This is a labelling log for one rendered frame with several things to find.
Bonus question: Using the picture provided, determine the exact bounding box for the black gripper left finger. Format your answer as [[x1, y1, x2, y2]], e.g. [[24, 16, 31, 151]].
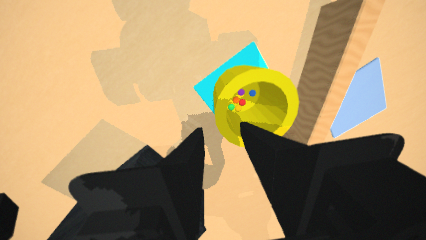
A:
[[68, 127, 205, 240]]

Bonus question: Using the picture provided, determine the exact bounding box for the yellow cup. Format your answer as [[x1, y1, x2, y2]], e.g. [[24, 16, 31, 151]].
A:
[[213, 64, 299, 147]]

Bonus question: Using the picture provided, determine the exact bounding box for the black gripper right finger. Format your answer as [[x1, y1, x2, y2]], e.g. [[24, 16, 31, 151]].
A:
[[240, 122, 405, 237]]

